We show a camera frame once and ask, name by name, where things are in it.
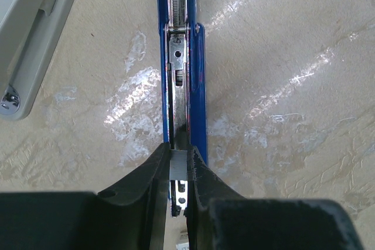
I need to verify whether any silver black stapler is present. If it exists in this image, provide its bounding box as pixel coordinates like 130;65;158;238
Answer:
1;0;74;121

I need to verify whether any silver staple strip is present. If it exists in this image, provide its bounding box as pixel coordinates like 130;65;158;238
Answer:
169;150;188;181

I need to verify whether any blue black stapler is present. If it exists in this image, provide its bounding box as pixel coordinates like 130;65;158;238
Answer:
158;0;207;217

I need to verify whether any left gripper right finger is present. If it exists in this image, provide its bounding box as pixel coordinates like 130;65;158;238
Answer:
186;146;363;249

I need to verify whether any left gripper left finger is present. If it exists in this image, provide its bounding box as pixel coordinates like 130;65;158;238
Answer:
1;143;171;249

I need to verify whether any white staple box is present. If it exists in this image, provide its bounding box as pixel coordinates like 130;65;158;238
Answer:
176;231;189;250

